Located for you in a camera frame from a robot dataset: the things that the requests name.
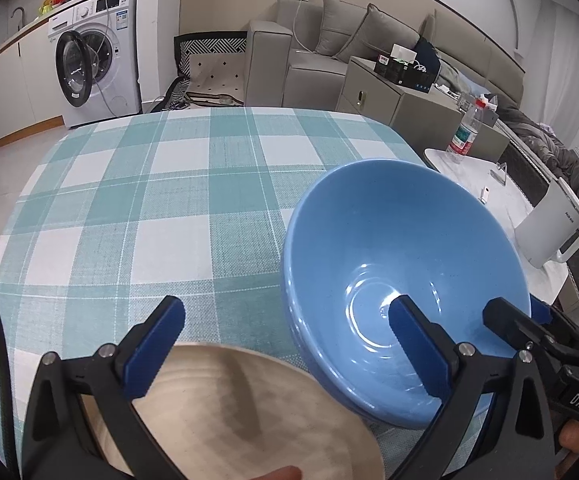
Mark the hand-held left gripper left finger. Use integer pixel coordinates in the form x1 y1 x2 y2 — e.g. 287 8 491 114
20 295 186 480

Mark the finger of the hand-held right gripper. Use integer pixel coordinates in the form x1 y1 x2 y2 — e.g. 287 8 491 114
483 297 550 356
529 294 579 356

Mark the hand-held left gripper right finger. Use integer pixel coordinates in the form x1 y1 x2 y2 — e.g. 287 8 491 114
388 295 555 480

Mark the cream round plate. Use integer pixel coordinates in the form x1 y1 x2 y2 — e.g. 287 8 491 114
77 342 383 480

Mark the person's left hand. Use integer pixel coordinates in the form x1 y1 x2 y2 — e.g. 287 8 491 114
252 465 304 480

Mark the white electric kettle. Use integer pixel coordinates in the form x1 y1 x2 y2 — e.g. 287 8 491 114
514 177 579 268

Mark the round white table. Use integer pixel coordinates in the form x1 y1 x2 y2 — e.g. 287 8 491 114
423 147 570 306

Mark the teal checked tablecloth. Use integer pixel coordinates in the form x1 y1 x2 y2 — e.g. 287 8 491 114
0 106 495 480

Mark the grey duvet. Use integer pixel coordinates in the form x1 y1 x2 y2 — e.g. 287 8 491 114
489 95 579 211

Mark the clear plastic water bottle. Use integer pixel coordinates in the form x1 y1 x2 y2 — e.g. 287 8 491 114
445 99 485 163

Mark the grey nightstand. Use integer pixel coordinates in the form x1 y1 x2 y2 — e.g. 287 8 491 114
337 56 510 161

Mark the black box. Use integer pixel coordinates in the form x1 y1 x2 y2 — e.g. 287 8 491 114
374 54 433 93

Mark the dark blue bag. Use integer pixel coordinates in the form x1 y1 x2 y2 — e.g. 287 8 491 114
412 37 443 83

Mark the black white patterned rug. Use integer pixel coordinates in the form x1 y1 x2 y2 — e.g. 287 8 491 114
162 32 248 111

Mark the white kitchen cabinet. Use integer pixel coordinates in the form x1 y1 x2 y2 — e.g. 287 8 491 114
0 10 65 143

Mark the white washing machine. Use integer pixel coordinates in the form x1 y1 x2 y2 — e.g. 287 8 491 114
47 0 143 128

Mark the grey sofa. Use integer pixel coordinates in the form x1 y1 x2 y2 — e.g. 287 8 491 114
247 0 450 111

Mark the grey cushion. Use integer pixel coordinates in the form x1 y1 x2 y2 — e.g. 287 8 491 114
314 0 370 58
334 4 420 66

